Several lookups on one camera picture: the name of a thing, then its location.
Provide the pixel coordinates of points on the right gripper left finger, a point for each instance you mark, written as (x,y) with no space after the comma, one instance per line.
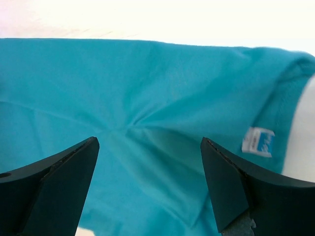
(46,198)

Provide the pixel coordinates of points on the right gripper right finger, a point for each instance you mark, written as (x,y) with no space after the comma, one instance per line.
(249,200)

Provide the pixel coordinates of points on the teal t-shirt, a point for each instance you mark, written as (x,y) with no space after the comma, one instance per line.
(149,104)

